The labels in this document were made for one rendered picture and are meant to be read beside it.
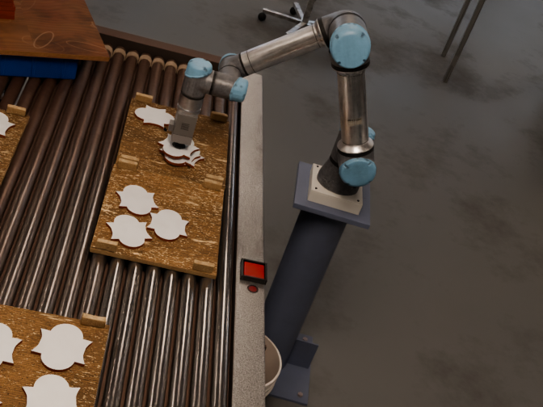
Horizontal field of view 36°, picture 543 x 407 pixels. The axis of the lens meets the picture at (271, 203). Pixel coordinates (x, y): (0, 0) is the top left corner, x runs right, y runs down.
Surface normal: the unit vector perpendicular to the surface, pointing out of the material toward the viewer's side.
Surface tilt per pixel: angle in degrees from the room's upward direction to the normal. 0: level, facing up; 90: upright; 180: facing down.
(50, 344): 0
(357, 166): 94
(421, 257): 0
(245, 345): 0
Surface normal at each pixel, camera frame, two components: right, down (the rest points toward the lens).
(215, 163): 0.28, -0.77
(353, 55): -0.02, 0.44
